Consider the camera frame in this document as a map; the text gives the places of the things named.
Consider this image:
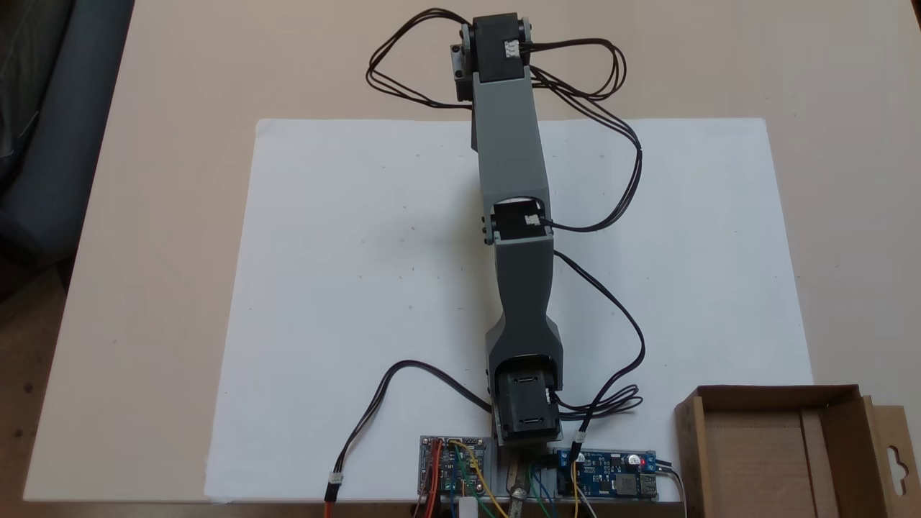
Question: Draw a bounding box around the metal table clamp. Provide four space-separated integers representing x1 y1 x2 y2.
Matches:
506 460 532 518

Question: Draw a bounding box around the short black wrist cable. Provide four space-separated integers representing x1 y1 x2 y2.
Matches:
529 39 627 102

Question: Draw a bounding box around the blue power circuit board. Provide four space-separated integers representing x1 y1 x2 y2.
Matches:
553 449 659 501

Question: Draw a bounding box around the motor controller circuit board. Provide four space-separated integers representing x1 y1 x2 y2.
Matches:
419 435 491 499

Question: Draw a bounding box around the brown cardboard box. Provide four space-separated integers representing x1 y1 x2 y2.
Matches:
674 384 921 518

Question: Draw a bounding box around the grey base mounting plate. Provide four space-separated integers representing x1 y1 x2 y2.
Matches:
419 435 660 503

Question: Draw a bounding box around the green wire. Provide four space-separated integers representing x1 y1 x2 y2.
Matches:
460 468 506 518

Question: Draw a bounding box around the black shoulder motor cable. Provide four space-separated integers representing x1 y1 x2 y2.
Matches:
552 251 647 425

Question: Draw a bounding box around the yellow wire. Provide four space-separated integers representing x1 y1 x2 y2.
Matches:
448 439 509 502

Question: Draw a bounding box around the grey power cable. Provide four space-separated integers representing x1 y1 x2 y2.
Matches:
655 462 689 518

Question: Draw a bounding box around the white paper sheet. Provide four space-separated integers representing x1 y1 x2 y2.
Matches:
204 117 815 504

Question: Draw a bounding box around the red orange wire bundle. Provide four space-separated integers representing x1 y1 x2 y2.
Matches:
324 445 442 518

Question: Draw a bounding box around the black gripper motor cable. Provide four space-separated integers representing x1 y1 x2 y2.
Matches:
366 8 477 110

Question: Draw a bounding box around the black cable with white connector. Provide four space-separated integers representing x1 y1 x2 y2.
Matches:
324 360 497 504

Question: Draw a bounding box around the long black forearm cable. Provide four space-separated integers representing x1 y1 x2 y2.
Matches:
532 65 643 233

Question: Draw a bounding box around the dark grey chair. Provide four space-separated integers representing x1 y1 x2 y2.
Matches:
0 0 136 303

